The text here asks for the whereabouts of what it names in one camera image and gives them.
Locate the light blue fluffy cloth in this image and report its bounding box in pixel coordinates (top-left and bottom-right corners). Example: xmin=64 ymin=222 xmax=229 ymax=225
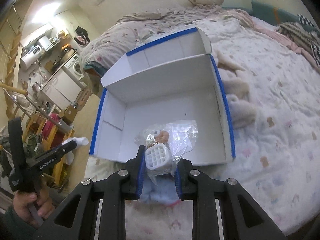
xmin=139 ymin=176 xmax=179 ymax=206

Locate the person's left hand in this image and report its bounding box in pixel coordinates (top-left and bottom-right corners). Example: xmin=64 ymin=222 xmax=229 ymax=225
xmin=13 ymin=180 xmax=55 ymax=228

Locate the yellow wooden shelf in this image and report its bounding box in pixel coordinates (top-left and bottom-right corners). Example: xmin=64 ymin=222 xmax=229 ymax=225
xmin=23 ymin=112 xmax=74 ymax=187

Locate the cardboard box on floor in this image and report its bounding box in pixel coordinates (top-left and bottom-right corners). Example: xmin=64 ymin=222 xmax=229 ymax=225
xmin=59 ymin=105 xmax=78 ymax=125

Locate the cream plush toy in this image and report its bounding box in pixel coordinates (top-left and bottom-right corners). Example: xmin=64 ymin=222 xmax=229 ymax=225
xmin=213 ymin=49 xmax=257 ymax=129

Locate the white box with blue edges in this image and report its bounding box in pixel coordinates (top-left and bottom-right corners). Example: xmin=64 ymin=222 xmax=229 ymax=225
xmin=89 ymin=28 xmax=235 ymax=166

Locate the white kitchen cabinet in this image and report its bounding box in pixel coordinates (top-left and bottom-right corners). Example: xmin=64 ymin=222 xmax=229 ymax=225
xmin=41 ymin=69 xmax=82 ymax=110

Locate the white cartoon print bedsheet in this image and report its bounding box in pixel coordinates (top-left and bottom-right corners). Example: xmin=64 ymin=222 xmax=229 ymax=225
xmin=85 ymin=15 xmax=320 ymax=240

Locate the white washing machine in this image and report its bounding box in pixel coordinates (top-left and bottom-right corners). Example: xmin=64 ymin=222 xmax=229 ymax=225
xmin=63 ymin=53 xmax=84 ymax=82

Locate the beige patterned quilt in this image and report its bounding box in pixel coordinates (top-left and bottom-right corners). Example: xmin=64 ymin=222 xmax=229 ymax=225
xmin=80 ymin=5 xmax=226 ymax=69

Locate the white water heater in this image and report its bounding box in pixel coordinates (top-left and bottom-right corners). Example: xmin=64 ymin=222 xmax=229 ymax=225
xmin=20 ymin=45 xmax=44 ymax=72

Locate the pink blanket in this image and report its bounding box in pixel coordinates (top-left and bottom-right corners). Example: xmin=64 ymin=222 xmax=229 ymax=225
xmin=221 ymin=9 xmax=319 ymax=74

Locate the teal headboard cushion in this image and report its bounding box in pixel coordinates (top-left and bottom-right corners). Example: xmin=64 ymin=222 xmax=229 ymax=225
xmin=251 ymin=0 xmax=318 ymax=32

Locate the striped knitted blanket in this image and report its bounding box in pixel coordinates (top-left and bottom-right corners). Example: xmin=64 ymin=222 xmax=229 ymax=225
xmin=277 ymin=13 xmax=320 ymax=67

